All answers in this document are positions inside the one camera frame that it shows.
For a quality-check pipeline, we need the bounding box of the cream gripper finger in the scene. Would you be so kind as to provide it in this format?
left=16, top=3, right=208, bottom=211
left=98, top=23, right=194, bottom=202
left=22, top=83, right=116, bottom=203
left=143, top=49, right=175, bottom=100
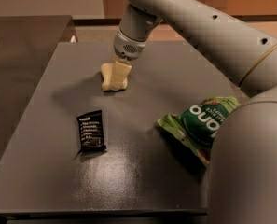
left=110, top=59, right=132, bottom=90

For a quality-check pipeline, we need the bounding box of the pale yellow sponge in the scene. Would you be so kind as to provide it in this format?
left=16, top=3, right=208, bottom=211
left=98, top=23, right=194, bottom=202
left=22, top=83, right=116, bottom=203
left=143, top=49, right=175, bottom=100
left=100, top=62, right=129, bottom=92

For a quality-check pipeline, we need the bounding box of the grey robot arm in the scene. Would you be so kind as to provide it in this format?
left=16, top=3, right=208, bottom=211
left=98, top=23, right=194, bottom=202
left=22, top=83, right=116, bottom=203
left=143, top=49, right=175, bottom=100
left=114, top=0, right=277, bottom=224

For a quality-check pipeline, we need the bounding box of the black snack bar wrapper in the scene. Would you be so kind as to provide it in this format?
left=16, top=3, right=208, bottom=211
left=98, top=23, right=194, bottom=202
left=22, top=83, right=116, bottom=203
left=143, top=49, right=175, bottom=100
left=76, top=110, right=106, bottom=151

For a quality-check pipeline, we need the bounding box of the green chips bag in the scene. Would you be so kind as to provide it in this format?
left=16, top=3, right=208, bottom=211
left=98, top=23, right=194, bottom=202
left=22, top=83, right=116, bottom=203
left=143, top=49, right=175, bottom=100
left=158, top=96, right=240, bottom=167

